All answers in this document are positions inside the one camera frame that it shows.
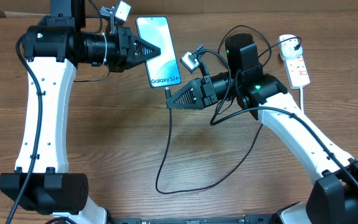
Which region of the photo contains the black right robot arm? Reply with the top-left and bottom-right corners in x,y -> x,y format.
167,33 -> 358,223

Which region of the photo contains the black Samsung Galaxy smartphone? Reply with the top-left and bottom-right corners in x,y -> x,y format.
136,16 -> 181,88

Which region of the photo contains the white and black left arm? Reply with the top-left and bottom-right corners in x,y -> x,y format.
0,0 -> 160,223

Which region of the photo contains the white USB wall charger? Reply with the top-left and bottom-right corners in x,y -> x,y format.
278,34 -> 303,61

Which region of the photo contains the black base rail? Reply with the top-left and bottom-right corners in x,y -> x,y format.
44,202 -> 310,224

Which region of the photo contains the white power strip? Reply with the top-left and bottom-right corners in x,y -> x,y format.
283,56 -> 310,90

